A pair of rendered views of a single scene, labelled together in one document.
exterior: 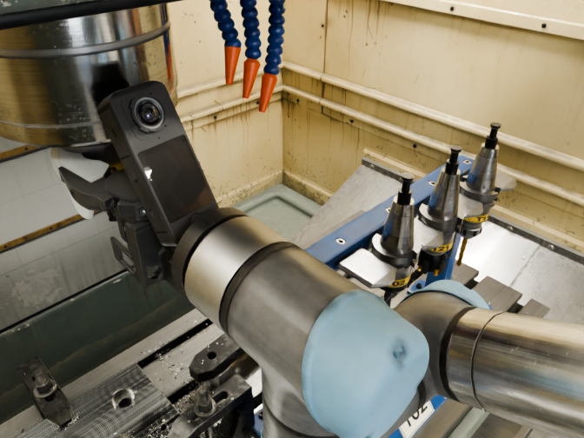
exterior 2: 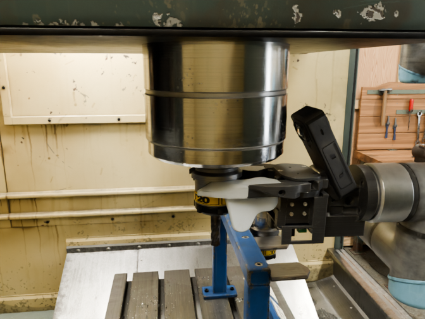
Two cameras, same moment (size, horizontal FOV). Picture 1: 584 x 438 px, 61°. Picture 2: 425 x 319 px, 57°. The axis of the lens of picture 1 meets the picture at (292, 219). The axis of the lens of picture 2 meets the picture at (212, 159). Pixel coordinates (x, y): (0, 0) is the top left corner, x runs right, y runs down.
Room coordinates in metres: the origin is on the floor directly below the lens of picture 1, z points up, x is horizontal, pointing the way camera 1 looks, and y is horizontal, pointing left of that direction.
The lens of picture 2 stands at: (0.14, 0.54, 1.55)
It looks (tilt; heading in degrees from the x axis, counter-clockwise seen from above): 13 degrees down; 307
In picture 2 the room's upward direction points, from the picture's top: straight up
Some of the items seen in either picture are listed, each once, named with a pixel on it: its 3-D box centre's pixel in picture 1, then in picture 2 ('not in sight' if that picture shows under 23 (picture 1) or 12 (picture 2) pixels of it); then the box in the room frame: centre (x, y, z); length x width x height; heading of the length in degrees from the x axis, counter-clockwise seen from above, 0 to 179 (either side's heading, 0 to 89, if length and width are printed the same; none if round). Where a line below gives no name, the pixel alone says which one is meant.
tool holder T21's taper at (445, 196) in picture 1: (446, 191); not in sight; (0.60, -0.22, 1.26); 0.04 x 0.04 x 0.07
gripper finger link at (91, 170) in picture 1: (79, 188); (240, 207); (0.37, 0.19, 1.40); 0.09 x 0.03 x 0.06; 58
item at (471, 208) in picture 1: (460, 204); not in sight; (0.63, -0.26, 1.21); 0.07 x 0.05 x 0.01; 44
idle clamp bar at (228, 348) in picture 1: (250, 337); not in sight; (0.61, 0.07, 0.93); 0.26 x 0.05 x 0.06; 139
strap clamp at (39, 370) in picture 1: (49, 401); not in sight; (0.45, 0.36, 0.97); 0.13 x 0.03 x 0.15; 44
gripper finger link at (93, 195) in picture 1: (104, 186); (279, 186); (0.34, 0.15, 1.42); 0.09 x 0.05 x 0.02; 58
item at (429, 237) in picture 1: (418, 234); not in sight; (0.56, -0.18, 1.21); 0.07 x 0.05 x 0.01; 44
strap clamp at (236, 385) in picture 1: (211, 420); not in sight; (0.42, 0.11, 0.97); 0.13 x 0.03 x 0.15; 134
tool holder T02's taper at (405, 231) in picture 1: (400, 222); (265, 210); (0.52, -0.14, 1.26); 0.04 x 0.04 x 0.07
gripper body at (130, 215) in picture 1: (178, 229); (316, 199); (0.32, 0.09, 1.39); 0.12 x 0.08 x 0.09; 44
